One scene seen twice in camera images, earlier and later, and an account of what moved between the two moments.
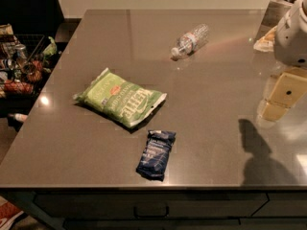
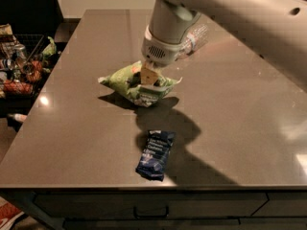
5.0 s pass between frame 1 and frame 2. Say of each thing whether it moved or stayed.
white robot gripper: moved
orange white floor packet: stayed
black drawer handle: stayed
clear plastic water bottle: stayed
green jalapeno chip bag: moved
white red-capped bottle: stayed
